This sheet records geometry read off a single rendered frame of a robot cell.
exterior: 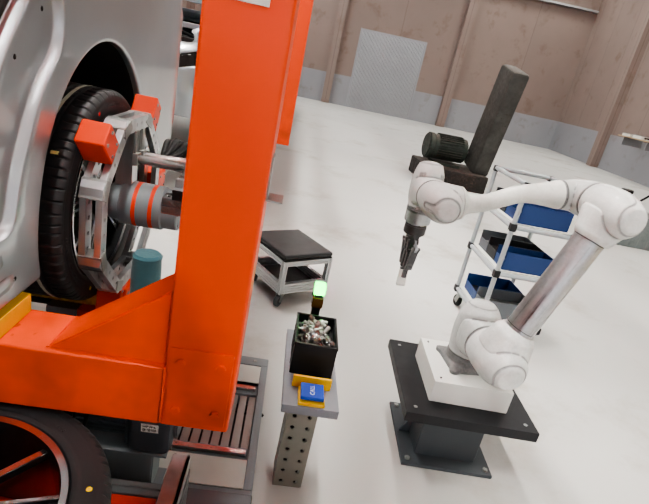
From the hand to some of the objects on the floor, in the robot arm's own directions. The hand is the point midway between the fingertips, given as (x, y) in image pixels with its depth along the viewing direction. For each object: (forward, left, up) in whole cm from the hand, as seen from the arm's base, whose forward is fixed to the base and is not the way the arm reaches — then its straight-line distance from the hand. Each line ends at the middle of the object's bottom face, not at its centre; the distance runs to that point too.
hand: (402, 276), depth 175 cm
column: (+32, +21, -73) cm, 82 cm away
